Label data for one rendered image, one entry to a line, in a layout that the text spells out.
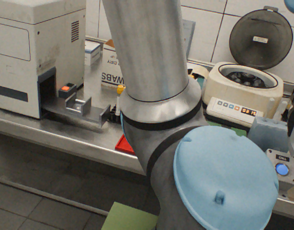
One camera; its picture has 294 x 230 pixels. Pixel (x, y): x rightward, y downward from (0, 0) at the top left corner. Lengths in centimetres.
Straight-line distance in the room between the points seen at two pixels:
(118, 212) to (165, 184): 21
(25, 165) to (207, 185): 139
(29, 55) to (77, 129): 22
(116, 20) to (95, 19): 104
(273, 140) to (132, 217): 44
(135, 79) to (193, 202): 15
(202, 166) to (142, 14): 16
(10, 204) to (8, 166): 27
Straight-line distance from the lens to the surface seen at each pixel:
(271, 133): 79
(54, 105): 81
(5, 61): 80
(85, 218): 169
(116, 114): 81
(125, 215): 53
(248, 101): 93
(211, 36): 124
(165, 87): 34
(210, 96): 95
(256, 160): 34
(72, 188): 147
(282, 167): 70
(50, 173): 155
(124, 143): 74
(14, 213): 176
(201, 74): 103
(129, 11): 30
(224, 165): 31
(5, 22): 76
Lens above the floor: 131
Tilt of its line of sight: 30 degrees down
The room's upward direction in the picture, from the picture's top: 10 degrees clockwise
